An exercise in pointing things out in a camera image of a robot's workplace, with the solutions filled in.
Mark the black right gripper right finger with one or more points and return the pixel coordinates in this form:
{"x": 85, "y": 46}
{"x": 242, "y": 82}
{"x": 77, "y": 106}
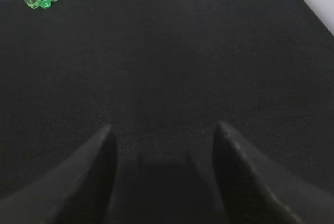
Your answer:
{"x": 255, "y": 189}

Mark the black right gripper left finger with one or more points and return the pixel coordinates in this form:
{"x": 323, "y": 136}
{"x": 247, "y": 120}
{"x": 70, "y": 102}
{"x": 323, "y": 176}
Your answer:
{"x": 76, "y": 191}

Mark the black tablecloth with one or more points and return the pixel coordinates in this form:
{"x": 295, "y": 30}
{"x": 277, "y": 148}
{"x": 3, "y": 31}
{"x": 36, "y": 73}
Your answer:
{"x": 163, "y": 73}

